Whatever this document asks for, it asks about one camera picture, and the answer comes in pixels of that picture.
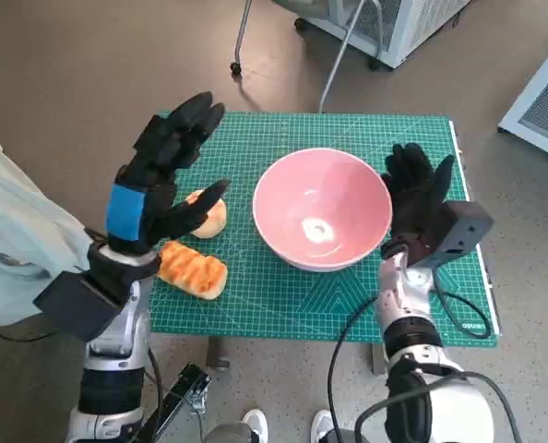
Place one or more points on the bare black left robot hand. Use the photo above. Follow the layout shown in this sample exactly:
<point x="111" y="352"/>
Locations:
<point x="158" y="180"/>

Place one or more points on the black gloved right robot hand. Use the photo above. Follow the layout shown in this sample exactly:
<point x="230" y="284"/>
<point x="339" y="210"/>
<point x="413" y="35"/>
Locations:
<point x="414" y="198"/>

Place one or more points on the round pale toy bun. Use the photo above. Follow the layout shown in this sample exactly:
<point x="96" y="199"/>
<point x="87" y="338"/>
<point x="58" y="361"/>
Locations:
<point x="214" y="221"/>

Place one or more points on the pink bowl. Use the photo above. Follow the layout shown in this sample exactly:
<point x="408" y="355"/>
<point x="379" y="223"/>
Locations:
<point x="320" y="194"/>

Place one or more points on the long braided toy bread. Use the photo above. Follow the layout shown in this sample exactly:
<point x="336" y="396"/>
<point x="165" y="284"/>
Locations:
<point x="195" y="272"/>

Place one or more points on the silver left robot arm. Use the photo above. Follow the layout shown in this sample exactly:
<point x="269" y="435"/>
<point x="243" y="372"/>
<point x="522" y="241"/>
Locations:
<point x="112" y="350"/>

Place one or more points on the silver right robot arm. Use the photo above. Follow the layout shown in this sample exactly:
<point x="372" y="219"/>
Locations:
<point x="408" y="332"/>

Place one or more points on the person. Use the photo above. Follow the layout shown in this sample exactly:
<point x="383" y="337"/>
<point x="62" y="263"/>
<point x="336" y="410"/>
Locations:
<point x="15" y="231"/>

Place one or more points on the white framed mesh panel unit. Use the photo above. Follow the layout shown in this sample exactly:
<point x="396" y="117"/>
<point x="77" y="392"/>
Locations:
<point x="546" y="106"/>

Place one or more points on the green cutting mat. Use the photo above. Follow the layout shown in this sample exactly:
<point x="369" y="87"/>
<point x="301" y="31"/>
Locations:
<point x="278" y="300"/>

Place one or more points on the white vented appliance on casters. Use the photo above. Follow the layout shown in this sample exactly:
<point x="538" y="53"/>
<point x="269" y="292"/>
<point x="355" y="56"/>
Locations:
<point x="412" y="27"/>

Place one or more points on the black metal clamp bar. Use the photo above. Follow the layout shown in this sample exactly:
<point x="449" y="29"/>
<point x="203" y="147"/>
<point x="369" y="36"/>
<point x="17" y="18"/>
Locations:
<point x="182" y="392"/>

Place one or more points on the white shoe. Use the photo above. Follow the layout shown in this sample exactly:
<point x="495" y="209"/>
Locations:
<point x="324" y="424"/>
<point x="255" y="424"/>

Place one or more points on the dark leg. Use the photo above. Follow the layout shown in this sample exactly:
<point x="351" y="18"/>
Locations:
<point x="343" y="437"/>

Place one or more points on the grey leg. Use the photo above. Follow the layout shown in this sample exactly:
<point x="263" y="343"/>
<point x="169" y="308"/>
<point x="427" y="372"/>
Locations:
<point x="228" y="434"/>

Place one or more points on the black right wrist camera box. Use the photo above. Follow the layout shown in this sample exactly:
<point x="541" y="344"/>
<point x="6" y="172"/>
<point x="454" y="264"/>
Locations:
<point x="463" y="226"/>

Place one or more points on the metal chair frame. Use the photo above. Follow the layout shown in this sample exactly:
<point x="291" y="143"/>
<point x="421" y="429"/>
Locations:
<point x="235" y="68"/>

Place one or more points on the grey table leg bracket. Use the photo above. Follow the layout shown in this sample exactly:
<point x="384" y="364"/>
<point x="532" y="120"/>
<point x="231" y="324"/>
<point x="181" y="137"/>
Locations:
<point x="378" y="360"/>
<point x="218" y="355"/>

